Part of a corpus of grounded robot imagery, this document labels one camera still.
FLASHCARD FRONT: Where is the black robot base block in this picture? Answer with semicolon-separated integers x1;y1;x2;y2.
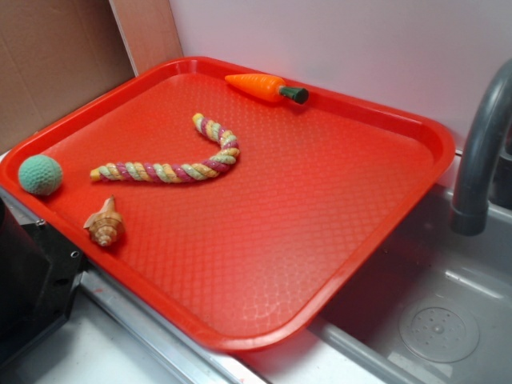
1;202;84;367

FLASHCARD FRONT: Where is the green textured ball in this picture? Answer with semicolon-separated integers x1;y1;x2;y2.
18;154;63;196

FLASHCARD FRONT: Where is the red plastic tray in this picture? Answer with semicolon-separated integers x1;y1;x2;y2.
1;58;455;352

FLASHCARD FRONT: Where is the orange toy carrot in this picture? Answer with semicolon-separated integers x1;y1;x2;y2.
225;73;310;105

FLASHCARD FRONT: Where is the tan spiral seashell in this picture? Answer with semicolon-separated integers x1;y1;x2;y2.
83;195;125;247

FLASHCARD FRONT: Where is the light wooden board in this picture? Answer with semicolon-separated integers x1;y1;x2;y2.
109;0;183;76

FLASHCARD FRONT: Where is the grey plastic sink basin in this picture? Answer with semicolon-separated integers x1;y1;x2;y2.
243;190;511;383

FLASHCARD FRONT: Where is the brown cardboard sheet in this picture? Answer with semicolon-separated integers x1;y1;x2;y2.
1;1;134;152

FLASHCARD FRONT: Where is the grey toy faucet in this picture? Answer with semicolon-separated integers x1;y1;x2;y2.
450;61;511;236

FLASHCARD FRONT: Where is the multicolour twisted rope toy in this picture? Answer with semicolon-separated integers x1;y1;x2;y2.
90;113;241;185

